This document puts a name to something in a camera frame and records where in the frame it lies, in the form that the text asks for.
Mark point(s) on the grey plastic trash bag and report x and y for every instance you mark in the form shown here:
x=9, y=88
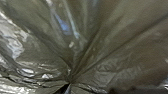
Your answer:
x=100, y=43

